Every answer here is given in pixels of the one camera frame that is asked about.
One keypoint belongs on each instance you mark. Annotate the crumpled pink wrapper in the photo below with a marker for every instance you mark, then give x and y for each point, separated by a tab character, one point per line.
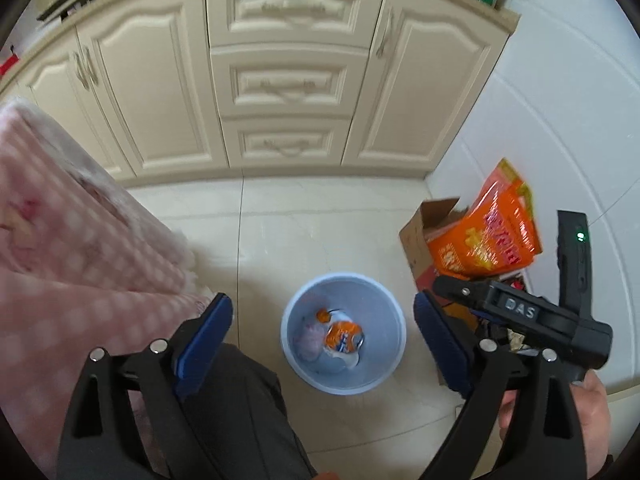
310	342

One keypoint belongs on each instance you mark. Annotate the small orange peel piece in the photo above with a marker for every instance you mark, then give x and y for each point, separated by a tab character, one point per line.
323	316

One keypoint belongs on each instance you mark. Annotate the person's leg in dark trousers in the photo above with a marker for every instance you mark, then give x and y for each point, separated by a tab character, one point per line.
250	410

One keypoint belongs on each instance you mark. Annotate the pink checked tablecloth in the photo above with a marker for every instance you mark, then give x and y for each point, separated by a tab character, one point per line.
75	260

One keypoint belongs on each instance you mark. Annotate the orange plastic bag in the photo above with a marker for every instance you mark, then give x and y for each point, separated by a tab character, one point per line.
490	230

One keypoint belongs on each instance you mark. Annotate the cream cabinet drawer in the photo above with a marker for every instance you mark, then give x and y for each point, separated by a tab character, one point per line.
287	85
295	7
285	142

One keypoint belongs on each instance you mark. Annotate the orange snack packet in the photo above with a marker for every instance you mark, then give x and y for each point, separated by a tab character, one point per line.
342	335

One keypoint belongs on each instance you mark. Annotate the crumpled white wrapper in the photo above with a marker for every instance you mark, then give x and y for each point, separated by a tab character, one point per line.
342	361

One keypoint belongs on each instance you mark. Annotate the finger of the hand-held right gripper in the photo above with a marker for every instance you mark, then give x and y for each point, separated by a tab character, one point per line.
460	291

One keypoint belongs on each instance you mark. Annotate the cream kitchen cabinets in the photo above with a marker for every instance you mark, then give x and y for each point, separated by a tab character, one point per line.
505	17

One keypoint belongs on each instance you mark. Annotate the person's right hand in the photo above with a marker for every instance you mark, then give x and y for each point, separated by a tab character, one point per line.
595	415

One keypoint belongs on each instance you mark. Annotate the light blue plastic bin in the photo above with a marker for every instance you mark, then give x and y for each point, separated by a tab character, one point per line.
370	310

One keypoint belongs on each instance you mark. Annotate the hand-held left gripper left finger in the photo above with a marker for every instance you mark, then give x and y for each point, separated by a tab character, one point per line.
202	340

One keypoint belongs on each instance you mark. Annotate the cream cabinet door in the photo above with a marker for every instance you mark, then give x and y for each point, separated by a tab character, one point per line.
425	90
150	90
60	110

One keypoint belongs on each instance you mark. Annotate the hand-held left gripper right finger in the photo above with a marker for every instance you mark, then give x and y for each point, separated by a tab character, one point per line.
442	345

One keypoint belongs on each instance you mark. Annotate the brown cardboard box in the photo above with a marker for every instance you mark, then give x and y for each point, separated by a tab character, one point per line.
415	250

